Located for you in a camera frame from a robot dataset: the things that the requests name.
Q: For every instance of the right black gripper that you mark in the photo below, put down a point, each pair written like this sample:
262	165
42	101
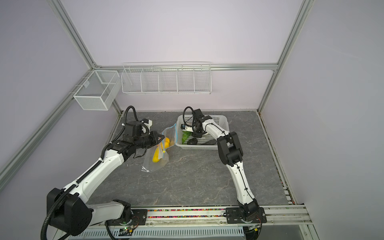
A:
198	135

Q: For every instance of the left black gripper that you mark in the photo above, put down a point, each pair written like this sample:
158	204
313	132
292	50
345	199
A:
154	134

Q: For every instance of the white plastic basket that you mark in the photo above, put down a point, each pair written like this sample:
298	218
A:
212	133

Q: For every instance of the green leafy vegetable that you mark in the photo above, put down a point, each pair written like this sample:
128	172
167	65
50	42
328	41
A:
185	137

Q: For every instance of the clear zip top bag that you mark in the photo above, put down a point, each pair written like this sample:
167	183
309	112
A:
148	166

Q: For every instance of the yellow lemon front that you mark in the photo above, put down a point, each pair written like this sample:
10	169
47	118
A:
166	143

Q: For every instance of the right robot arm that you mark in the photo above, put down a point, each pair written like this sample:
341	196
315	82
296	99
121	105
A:
231	154

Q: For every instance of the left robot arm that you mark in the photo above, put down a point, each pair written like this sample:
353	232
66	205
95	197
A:
68	209

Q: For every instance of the white vent grille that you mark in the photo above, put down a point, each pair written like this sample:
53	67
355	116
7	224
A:
178	232

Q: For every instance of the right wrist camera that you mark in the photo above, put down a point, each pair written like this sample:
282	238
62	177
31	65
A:
186	128

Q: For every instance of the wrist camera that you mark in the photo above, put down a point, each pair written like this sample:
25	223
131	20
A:
148	123
186	128

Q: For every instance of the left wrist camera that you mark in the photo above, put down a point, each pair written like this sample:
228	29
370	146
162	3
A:
148	123

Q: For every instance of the white mesh wall box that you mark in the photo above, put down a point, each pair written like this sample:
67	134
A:
99	90

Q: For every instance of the white wire wall rack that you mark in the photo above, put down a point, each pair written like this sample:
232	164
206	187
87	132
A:
166	78

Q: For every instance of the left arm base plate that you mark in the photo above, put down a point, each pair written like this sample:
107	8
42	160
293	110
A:
136	217

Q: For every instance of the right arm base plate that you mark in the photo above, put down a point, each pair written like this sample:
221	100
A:
238	215

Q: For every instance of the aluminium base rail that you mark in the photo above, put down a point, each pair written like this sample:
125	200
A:
191	216

